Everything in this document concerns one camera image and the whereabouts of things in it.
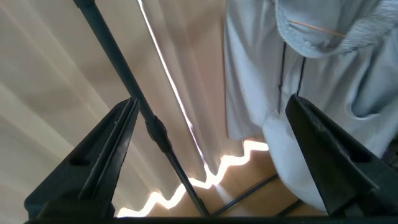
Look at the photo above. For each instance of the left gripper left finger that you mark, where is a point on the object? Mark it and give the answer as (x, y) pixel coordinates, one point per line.
(77, 193)

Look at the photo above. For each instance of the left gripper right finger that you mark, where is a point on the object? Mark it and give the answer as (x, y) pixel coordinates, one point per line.
(357, 186)

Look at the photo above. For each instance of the black clothes rack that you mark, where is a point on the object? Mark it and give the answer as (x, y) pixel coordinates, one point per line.
(124, 71)

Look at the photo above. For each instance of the pale grey shorts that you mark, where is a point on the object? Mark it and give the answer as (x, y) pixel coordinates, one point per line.
(255, 77)

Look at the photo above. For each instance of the pink clothes hanger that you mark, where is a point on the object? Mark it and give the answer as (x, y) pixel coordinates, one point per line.
(317, 28)

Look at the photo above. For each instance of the beige curtain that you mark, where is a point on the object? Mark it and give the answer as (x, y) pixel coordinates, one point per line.
(46, 77)

